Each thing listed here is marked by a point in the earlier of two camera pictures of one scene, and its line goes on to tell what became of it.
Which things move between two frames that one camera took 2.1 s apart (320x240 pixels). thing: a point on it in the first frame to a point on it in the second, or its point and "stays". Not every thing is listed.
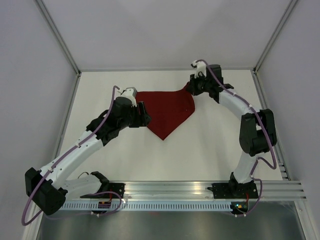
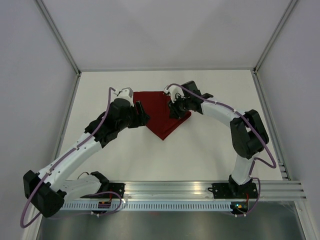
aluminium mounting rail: (166, 191) stays
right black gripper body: (200, 84) to (184, 102)
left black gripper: (142, 120) stays
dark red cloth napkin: (167, 110) stays
